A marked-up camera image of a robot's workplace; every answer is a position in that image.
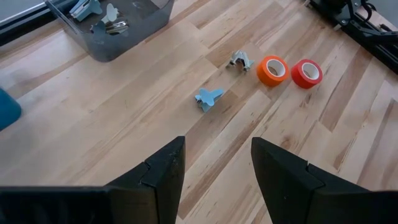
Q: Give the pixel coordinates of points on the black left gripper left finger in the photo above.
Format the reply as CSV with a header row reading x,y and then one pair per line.
x,y
155,186

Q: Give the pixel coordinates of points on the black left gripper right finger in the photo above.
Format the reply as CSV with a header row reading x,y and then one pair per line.
x,y
289,186

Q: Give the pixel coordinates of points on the light blue staple remover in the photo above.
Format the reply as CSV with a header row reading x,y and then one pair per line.
x,y
208,99
84,7

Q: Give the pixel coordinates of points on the red tape roll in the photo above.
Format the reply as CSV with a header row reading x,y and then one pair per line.
x,y
298,77

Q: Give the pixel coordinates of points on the silver staple remover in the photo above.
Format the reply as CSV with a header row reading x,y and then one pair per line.
x,y
115,21
240,60

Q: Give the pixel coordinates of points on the orange tape roll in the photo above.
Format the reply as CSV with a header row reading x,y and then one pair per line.
x,y
264,73

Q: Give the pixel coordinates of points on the grey translucent plastic bin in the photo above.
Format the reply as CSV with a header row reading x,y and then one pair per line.
x,y
124,46

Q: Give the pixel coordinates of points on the blue plastic bin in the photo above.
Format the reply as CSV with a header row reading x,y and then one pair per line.
x,y
7,110

